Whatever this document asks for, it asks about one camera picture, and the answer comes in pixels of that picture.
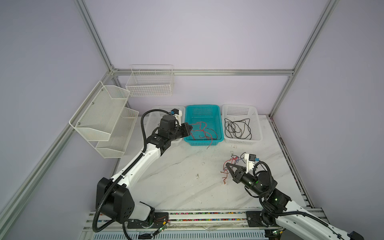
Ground left white plastic basket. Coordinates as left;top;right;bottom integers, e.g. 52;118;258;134
144;105;186;138

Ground right white plastic basket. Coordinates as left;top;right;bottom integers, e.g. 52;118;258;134
222;104;263;145

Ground red blue black cables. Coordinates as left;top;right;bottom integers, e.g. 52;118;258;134
221;151;250;185

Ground white wire wall basket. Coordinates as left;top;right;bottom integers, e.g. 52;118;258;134
126;65;174;97

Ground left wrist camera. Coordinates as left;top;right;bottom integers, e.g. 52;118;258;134
170;109;183;125

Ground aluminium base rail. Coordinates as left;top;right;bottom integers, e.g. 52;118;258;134
79;207;338;240

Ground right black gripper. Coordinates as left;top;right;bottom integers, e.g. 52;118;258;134
225;163;265;198

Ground teal plastic basket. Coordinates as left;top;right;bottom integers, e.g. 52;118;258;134
184;105;224;148

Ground aluminium frame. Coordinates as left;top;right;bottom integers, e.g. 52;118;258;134
1;1;338;238

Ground white mesh shelf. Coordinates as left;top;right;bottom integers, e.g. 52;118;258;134
96;108;139;159
69;84;130;142

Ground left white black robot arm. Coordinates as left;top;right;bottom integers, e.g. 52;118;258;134
92;109;193;233

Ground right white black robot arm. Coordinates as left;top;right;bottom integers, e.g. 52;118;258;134
226;162;364;240

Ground lower white mesh shelf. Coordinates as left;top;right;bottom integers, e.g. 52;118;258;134
96;108;139;159

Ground white plastic basket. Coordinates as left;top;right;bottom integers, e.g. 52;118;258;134
144;105;186;138
222;104;263;145

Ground upper white mesh shelf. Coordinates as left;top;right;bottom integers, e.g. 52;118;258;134
69;84;130;142

